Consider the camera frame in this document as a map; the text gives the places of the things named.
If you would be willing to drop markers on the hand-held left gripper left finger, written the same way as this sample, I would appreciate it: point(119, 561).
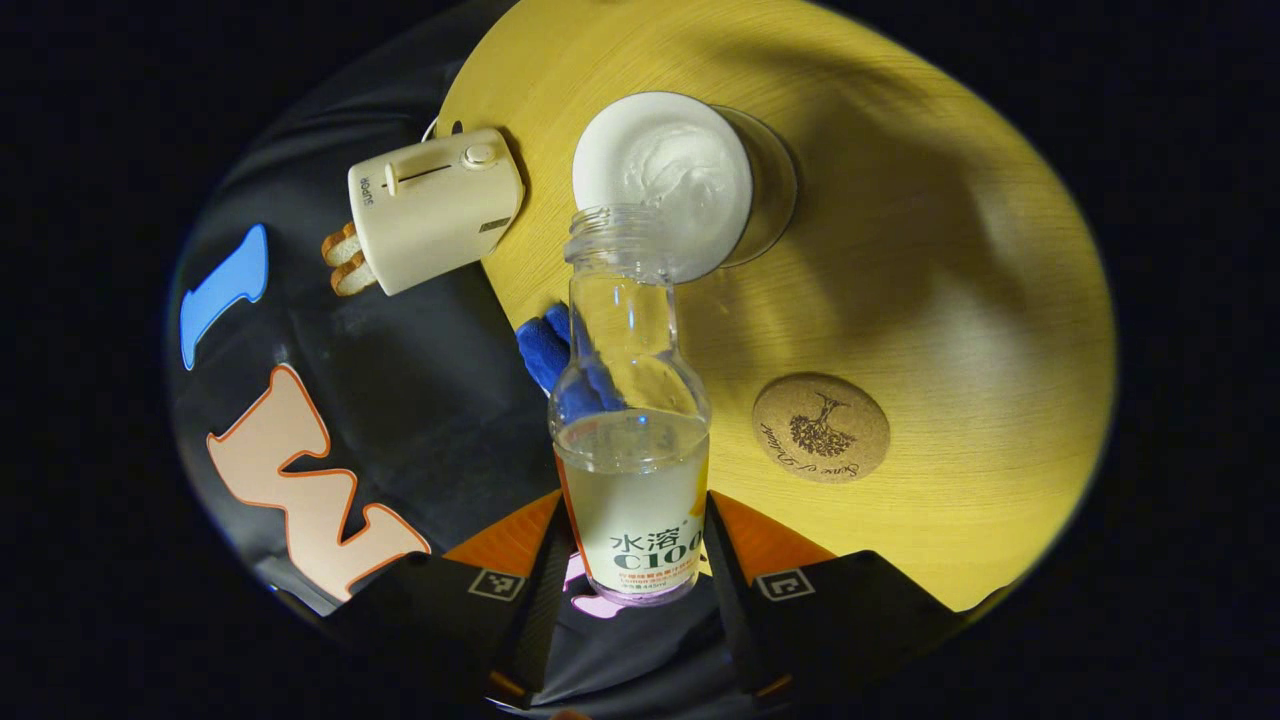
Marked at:
point(545, 620)

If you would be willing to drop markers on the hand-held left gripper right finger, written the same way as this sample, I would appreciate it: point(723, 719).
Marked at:
point(725, 610)

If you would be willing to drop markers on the clear plastic water bottle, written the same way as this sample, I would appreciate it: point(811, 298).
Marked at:
point(630, 480)

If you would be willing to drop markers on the round cork coaster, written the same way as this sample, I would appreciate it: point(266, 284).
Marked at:
point(860, 410)

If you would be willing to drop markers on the black backdrop cloth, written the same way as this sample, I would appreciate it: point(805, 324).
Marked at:
point(420, 400)

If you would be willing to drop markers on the blue folded towel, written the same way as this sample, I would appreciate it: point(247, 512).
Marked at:
point(540, 350)

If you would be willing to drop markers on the toasted bread slice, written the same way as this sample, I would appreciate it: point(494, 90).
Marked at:
point(342, 245)
point(355, 275)

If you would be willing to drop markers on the white toaster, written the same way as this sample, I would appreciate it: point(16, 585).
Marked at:
point(430, 220)

